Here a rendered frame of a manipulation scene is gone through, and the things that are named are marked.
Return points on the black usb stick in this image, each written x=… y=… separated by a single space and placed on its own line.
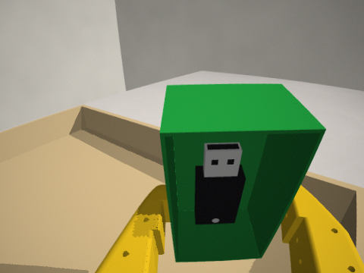
x=219 y=184

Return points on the green box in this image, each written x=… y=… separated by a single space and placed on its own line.
x=274 y=164

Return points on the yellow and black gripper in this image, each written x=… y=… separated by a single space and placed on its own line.
x=318 y=242

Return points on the tan open tray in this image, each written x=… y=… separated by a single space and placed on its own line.
x=71 y=181

